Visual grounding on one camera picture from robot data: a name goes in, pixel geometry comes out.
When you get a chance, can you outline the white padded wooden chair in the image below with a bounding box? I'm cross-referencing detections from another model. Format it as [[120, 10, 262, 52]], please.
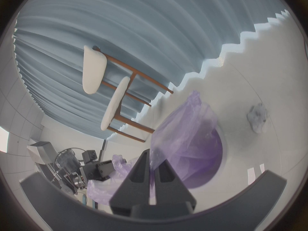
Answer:
[[82, 45, 174, 142]]

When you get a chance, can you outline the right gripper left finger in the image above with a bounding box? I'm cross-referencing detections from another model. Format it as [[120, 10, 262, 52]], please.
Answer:
[[109, 149, 151, 217]]

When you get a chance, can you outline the purple plastic bag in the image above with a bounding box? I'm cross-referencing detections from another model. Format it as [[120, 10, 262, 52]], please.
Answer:
[[87, 90, 223, 205]]

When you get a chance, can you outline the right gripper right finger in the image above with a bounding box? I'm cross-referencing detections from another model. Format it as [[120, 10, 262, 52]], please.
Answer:
[[155, 159, 196, 214]]

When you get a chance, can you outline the crumpled clear wrapper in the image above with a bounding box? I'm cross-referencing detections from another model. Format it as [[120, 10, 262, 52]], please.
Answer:
[[247, 103, 269, 133]]

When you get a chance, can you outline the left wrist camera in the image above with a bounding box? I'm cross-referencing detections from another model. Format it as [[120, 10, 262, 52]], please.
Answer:
[[82, 149, 99, 164]]

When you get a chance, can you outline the white trash bin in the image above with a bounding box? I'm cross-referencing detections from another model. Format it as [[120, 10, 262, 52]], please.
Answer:
[[190, 125, 229, 189]]

